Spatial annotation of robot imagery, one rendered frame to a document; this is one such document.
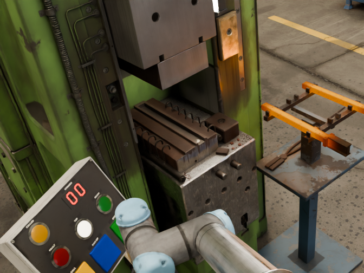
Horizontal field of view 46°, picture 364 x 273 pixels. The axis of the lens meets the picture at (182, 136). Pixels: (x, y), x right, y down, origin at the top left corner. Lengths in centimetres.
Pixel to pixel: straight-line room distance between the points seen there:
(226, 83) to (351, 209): 128
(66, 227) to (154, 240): 37
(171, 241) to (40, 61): 67
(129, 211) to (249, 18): 108
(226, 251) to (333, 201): 204
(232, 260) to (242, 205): 113
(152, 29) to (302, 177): 93
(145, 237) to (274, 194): 193
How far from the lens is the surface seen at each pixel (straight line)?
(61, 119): 139
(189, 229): 90
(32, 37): 128
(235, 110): 187
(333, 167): 191
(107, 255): 125
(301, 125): 167
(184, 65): 140
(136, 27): 126
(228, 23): 166
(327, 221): 264
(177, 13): 133
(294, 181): 183
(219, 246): 78
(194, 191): 158
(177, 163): 154
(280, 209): 268
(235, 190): 176
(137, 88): 192
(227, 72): 175
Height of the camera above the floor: 193
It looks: 35 degrees down
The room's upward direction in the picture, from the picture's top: 10 degrees counter-clockwise
